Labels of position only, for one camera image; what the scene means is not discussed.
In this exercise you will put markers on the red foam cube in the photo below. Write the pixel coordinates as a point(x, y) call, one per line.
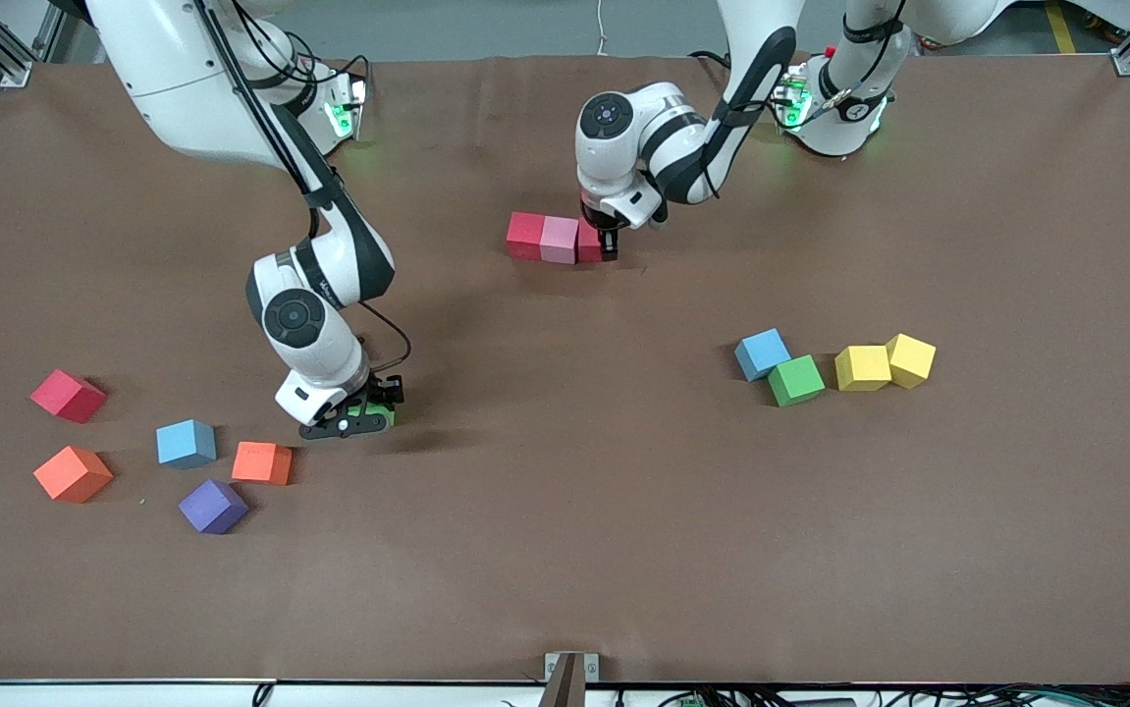
point(588, 244)
point(523, 234)
point(68, 396)

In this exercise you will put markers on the table cover mat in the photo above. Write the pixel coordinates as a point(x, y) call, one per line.
point(564, 570)

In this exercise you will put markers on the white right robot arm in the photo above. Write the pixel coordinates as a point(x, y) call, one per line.
point(191, 88)

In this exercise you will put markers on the yellow foam cube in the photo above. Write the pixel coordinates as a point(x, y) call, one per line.
point(911, 359)
point(862, 367)

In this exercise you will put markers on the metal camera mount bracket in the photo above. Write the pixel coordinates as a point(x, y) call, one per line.
point(569, 678)

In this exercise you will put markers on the pink foam cube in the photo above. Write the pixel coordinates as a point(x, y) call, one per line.
point(559, 241)

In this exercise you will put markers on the orange foam cube with dents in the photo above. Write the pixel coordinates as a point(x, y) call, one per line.
point(262, 462)

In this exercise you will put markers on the purple foam cube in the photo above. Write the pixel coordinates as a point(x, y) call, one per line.
point(213, 507)

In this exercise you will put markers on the green foam cube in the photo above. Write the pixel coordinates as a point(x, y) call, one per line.
point(796, 380)
point(373, 409)

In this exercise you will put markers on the blue foam cube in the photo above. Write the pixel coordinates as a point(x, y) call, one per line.
point(762, 353)
point(186, 443)

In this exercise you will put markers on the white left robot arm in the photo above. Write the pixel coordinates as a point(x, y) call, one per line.
point(692, 147)

